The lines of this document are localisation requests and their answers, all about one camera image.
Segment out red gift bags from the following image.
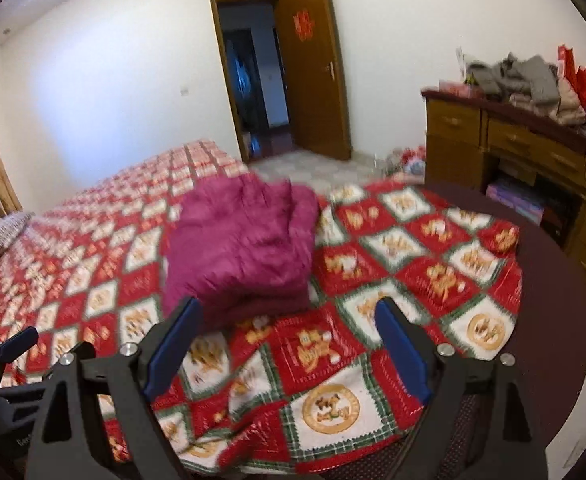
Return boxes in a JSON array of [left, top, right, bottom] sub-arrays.
[[558, 45, 586, 111]]

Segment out brown door frame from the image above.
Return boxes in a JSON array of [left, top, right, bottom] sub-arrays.
[[209, 0, 286, 163]]

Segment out dark maroon mattress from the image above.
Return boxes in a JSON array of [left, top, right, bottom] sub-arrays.
[[318, 180, 586, 480]]

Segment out brown wooden desk with drawers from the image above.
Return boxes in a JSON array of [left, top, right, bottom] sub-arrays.
[[421, 87, 586, 321]]

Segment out pile of clothes on floor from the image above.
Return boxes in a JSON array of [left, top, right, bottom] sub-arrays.
[[383, 145, 426, 178]]

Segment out red checkered printed bedspread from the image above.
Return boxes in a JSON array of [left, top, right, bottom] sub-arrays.
[[0, 139, 524, 476]]

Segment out grey clothes heap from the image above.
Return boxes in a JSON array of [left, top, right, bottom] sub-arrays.
[[466, 52, 561, 108]]

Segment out brown wooden door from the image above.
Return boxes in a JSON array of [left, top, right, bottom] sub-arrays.
[[274, 0, 352, 162]]

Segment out red paper door decoration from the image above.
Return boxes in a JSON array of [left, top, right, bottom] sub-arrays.
[[293, 12, 314, 42]]

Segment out striped pillow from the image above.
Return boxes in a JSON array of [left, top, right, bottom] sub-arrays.
[[0, 211, 34, 261]]

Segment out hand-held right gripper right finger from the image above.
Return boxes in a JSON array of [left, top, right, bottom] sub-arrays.
[[374, 297, 549, 480]]

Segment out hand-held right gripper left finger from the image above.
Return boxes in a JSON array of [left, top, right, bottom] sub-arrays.
[[25, 296, 205, 480]]

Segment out pink flat box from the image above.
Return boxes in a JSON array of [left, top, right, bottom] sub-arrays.
[[486, 177, 546, 226]]

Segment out magenta padded jacket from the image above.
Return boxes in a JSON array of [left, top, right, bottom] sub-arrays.
[[162, 172, 321, 333]]

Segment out beige folded clothes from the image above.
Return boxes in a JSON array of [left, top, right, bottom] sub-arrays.
[[510, 77, 586, 126]]

